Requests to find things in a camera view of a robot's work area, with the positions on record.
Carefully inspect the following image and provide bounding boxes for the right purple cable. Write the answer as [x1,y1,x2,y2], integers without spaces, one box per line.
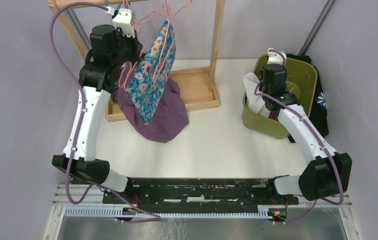
[253,48,345,224]

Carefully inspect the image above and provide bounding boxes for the blue floral garment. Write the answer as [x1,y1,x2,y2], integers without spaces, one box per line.
[128,20,176,125]

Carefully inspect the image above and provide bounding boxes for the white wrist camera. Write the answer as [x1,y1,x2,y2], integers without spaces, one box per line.
[267,48,287,66]
[106,6,136,39]

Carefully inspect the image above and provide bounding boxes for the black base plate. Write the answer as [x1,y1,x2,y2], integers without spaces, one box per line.
[102,176,300,215]

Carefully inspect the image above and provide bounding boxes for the white garment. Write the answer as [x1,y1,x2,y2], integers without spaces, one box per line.
[242,72,271,118]

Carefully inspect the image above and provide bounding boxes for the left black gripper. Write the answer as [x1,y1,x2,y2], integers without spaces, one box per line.
[111,26,143,68]

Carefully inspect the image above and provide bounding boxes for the white cable comb strip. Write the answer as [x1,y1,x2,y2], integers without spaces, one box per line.
[63,206,272,220]

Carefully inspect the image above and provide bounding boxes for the green plastic basket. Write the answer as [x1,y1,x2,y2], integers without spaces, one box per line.
[242,58,318,139]

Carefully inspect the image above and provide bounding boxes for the aluminium rail frame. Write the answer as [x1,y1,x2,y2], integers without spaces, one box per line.
[43,184,362,240]

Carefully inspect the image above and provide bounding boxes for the red polka dot skirt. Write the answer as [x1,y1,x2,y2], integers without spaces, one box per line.
[268,112,277,121]

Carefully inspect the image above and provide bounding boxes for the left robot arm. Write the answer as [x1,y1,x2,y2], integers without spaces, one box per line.
[52,24,142,204]

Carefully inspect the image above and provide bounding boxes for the wooden clothes rack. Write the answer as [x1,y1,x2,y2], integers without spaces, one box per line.
[58,0,225,111]

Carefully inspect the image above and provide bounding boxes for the black floral cloth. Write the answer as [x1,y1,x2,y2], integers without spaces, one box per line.
[285,53,330,144]

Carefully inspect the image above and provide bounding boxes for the purple garment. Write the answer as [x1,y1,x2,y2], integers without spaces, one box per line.
[112,78,189,143]

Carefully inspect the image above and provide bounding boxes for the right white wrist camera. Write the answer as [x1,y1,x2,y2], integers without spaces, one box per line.
[267,48,287,66]

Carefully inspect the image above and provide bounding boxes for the pink hanger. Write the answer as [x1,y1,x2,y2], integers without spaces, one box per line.
[122,0,176,57]
[152,0,192,83]
[117,62,137,92]

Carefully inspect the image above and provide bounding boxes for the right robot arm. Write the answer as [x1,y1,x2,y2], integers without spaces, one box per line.
[254,63,353,205]

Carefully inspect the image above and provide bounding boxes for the purple cable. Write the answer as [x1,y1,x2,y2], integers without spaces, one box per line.
[253,48,345,224]
[49,1,110,206]

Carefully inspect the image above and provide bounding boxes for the grey blue hanger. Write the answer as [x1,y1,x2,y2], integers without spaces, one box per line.
[104,0,123,10]

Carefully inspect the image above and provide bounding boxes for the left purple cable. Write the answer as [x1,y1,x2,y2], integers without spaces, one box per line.
[49,1,110,206]

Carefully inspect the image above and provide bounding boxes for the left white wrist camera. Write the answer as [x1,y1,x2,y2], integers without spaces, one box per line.
[106,6,136,39]

